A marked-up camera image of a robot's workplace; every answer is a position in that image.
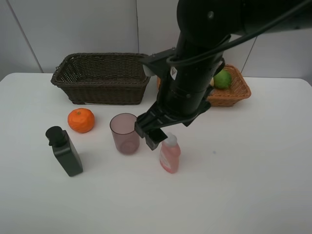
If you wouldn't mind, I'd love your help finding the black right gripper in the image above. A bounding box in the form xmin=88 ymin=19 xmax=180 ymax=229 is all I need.
xmin=135 ymin=60 xmax=211 ymax=150

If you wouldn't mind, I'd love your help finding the purple translucent plastic cup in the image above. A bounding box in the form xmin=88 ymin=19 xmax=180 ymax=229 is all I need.
xmin=110 ymin=113 xmax=140 ymax=155

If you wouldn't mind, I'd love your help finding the pink lotion bottle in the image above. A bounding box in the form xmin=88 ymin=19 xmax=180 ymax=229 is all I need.
xmin=159 ymin=133 xmax=181 ymax=174

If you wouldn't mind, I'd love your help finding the green lime fruit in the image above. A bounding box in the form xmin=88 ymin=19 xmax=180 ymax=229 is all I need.
xmin=214 ymin=69 xmax=232 ymax=89

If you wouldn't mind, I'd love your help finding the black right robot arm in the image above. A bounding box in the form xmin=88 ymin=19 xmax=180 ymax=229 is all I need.
xmin=135 ymin=0 xmax=312 ymax=150

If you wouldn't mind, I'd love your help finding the orange mandarin fruit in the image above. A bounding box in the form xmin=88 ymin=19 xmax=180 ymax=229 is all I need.
xmin=67 ymin=108 xmax=95 ymax=133

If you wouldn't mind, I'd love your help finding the dark brown wicker basket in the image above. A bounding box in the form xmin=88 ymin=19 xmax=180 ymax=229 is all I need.
xmin=51 ymin=53 xmax=150 ymax=105

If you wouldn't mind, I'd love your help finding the black pump bottle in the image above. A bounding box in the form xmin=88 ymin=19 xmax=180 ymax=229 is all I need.
xmin=45 ymin=126 xmax=83 ymax=177

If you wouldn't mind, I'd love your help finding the orange wicker basket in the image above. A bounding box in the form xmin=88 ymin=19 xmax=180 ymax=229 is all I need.
xmin=156 ymin=63 xmax=252 ymax=108

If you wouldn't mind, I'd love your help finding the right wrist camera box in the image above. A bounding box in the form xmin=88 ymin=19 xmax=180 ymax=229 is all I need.
xmin=140 ymin=47 xmax=176 ymax=78

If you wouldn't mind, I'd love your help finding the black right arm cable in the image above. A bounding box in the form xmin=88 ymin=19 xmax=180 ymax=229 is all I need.
xmin=166 ymin=0 xmax=312 ymax=67

